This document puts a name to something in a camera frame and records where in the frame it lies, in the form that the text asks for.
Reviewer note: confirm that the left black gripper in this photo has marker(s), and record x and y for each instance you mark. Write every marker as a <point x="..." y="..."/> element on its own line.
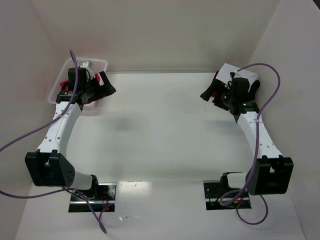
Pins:
<point x="100" y="85"/>

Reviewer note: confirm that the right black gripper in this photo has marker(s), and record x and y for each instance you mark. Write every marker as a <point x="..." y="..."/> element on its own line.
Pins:
<point x="217" y="93"/>

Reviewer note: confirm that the white t shirt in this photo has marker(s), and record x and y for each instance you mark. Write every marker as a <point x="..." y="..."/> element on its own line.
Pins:
<point x="224" y="74"/>

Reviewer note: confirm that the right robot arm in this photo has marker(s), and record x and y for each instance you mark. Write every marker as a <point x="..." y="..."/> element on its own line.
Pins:
<point x="271" y="171"/>

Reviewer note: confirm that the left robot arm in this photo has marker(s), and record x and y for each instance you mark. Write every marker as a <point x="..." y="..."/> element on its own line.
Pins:
<point x="48" y="166"/>

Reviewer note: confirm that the dark red folded t shirt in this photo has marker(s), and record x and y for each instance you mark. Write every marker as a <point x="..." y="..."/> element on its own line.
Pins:
<point x="214" y="94"/>

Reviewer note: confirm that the white plastic basket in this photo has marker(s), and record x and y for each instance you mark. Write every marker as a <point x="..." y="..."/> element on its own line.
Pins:
<point x="97" y="65"/>

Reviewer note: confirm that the pink t shirt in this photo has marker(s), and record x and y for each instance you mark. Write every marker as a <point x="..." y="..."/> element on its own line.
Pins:
<point x="66" y="83"/>

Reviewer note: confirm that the black folded t shirt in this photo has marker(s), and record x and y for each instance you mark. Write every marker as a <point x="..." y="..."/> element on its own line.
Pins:
<point x="253" y="90"/>

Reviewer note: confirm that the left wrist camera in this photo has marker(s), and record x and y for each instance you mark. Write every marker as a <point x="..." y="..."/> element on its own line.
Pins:
<point x="89" y="72"/>

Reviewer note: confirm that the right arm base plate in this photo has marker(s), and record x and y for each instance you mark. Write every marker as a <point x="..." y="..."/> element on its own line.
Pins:
<point x="213" y="190"/>

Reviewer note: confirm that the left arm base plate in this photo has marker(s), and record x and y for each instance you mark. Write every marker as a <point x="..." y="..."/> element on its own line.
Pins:
<point x="103" y="197"/>

